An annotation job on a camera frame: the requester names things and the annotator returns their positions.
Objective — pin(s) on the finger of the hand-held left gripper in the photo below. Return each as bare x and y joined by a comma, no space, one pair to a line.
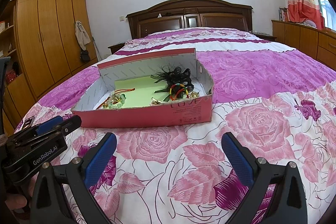
71,124
48,125

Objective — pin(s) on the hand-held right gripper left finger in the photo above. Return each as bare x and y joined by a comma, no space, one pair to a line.
99,161

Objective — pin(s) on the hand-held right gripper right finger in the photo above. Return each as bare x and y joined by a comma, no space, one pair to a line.
237,158

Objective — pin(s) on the pink cardboard box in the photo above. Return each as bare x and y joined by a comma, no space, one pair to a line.
131,116

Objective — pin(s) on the gold hair clip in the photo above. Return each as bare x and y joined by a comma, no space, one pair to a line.
157,101

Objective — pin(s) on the black feather hair accessory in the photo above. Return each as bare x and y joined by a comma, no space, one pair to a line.
168,74

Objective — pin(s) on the person's left hand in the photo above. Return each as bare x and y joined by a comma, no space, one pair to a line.
15,203

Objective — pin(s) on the black smartphone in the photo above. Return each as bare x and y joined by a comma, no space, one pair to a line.
29,122

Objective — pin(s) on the wooden open shelf unit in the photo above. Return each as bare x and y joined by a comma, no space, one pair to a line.
15,92

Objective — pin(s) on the red box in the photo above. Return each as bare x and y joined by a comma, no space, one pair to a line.
11,76

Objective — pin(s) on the small dark hanging bag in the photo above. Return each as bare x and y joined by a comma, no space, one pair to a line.
85,56

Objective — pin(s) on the light green paper sheet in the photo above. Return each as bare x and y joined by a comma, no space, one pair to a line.
141,90

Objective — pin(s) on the thin leaning stick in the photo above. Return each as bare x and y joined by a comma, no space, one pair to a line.
96,48

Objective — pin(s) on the dark wooden nightstand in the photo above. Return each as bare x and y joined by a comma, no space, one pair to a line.
116,48
262,35

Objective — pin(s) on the hanging beige cloth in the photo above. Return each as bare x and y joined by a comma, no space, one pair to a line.
82,35

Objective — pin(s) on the pink floral quilt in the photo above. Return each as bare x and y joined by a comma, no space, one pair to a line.
249,69

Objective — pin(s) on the wooden wardrobe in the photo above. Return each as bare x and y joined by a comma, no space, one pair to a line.
47,35

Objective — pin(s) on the wooden sideboard cabinet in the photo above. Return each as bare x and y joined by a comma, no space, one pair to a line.
304,37

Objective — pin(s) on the row of books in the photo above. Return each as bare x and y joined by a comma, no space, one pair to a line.
283,14

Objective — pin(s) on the pink soft bundle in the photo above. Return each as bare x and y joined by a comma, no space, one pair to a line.
309,23

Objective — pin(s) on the dark wooden headboard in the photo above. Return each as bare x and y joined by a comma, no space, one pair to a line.
189,10

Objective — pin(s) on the barred window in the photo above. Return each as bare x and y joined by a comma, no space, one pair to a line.
326,8

